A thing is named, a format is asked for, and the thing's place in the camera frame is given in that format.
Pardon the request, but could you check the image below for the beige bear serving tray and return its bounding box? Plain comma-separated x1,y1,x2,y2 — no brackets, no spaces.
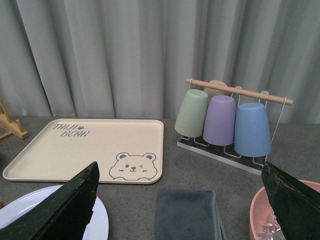
2,118,164,185

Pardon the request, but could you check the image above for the beige plastic cup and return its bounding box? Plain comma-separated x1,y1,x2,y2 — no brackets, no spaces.
203,80,230,104

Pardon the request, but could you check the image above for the white wire cup rack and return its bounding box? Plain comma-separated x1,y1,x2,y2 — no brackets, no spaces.
177,78,294,176

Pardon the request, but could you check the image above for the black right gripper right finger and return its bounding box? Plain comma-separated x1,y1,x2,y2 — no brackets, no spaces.
261,161,320,240

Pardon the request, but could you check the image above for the green plastic cup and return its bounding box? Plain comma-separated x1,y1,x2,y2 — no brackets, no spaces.
174,89,208,138

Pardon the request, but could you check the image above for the grey folded cloth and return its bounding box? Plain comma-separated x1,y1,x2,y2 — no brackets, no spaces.
154,189,227,240

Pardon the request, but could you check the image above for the purple plastic cup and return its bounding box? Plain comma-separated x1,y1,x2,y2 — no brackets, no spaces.
202,95,236,146

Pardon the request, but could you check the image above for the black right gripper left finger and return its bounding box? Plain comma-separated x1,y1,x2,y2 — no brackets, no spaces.
0,161,100,240

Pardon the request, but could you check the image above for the pink bowl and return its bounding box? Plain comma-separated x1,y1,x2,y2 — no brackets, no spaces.
249,180,320,240

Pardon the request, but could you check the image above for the white ridged plate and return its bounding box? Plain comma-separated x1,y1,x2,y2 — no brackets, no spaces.
0,185,109,240

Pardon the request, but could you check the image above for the grey curtain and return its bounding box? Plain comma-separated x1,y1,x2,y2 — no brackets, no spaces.
0,0,320,124

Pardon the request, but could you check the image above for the blue plastic cup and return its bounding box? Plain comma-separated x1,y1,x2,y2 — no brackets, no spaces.
234,102,271,157

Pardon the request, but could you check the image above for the wooden dish rack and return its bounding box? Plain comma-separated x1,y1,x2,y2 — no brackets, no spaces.
0,98,29,140

